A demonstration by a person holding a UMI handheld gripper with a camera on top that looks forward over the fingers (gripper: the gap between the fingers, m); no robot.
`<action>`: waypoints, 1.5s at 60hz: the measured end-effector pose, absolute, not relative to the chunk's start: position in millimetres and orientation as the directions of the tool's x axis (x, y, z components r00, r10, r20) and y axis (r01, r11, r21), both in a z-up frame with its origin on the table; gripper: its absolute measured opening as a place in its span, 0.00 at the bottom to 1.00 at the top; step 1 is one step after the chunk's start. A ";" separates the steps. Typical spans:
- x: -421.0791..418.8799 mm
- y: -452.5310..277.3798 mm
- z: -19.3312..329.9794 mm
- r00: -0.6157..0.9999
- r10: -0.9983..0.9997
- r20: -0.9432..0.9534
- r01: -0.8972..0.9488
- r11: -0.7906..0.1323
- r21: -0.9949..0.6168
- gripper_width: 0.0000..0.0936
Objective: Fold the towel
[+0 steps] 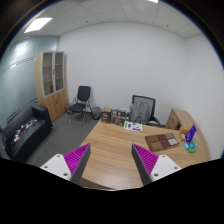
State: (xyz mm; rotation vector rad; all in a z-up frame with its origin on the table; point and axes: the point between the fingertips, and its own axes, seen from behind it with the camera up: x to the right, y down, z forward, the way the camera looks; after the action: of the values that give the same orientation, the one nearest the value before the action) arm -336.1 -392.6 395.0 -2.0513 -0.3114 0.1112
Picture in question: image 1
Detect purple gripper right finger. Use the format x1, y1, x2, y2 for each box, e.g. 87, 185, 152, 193
131, 144, 181, 185

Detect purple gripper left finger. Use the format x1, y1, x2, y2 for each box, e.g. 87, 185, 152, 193
41, 144, 91, 185

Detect brown sample swatch board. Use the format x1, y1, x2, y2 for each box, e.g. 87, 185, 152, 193
145, 133, 179, 152

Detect green small box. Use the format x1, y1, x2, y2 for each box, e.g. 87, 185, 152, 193
184, 142, 197, 153

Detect white green booklet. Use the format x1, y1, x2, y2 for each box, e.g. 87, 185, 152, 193
124, 121, 142, 132

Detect wooden side cabinet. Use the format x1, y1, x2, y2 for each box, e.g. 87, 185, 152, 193
166, 108, 195, 130

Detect black folding chair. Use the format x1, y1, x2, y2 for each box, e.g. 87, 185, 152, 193
68, 86, 91, 124

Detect grey jacket on chair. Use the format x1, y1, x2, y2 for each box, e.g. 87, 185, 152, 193
129, 102, 151, 124

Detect black leather sofa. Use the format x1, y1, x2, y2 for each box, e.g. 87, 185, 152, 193
3, 104, 53, 163

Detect black office chair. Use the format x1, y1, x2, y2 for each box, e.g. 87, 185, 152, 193
128, 95, 161, 127

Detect dark waste bin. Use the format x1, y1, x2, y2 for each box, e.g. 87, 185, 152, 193
91, 106, 101, 120

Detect brown box right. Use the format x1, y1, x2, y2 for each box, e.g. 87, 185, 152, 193
111, 109, 126, 126

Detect brown box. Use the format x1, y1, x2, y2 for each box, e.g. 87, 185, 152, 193
111, 109, 126, 126
101, 107, 112, 123

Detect items on sofa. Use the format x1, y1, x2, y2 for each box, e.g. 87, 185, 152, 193
11, 119, 38, 145

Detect brown box left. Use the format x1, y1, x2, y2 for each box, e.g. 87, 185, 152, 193
101, 107, 112, 123

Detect wooden glass-door cabinet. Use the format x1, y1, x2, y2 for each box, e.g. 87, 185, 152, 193
35, 51, 67, 122

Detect ceiling light panel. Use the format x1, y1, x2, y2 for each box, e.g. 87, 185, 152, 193
25, 17, 51, 33

